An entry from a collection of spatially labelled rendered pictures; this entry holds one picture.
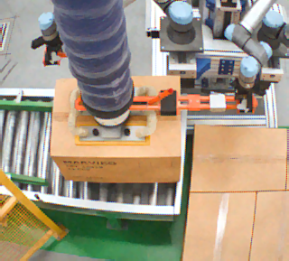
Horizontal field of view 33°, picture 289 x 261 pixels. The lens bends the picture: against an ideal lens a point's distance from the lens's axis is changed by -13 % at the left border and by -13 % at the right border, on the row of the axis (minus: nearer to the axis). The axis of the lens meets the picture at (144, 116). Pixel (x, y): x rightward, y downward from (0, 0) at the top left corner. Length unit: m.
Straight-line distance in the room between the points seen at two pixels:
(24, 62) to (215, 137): 1.68
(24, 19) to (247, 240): 2.59
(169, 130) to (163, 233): 1.11
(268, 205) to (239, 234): 0.24
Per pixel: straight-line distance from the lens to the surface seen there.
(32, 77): 3.87
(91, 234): 3.39
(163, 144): 2.38
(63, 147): 2.43
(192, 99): 2.31
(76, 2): 1.47
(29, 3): 4.32
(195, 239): 2.80
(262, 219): 2.86
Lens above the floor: 3.30
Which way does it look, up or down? 66 degrees down
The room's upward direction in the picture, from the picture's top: 6 degrees counter-clockwise
